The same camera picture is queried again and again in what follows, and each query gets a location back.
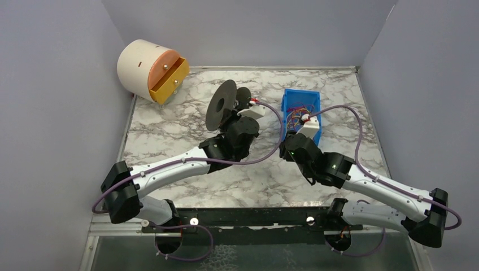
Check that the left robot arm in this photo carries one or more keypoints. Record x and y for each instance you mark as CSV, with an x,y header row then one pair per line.
x,y
125,189

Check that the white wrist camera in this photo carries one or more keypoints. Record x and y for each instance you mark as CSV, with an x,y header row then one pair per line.
x,y
310,126
254,111

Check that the yellow drawer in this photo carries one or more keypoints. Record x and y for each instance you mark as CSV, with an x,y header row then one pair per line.
x,y
165,76

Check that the blue plastic bin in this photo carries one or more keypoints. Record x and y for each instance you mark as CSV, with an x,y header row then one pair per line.
x,y
296,103

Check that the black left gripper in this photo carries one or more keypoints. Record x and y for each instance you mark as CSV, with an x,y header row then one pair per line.
x,y
232,113

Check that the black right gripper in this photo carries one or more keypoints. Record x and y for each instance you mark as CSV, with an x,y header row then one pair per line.
x,y
297,129

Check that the cream cylindrical drawer cabinet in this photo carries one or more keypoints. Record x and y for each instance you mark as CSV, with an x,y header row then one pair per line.
x,y
135,62

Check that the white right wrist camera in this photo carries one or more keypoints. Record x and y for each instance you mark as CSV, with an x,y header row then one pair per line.
x,y
310,126

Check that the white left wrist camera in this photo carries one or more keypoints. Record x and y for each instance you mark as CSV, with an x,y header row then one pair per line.
x,y
254,111

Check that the black cable spool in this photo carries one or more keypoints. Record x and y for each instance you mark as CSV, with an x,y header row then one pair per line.
x,y
226,99

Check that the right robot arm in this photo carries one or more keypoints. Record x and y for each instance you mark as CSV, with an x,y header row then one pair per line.
x,y
418,213

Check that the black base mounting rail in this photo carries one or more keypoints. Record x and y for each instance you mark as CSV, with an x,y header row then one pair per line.
x,y
245,226

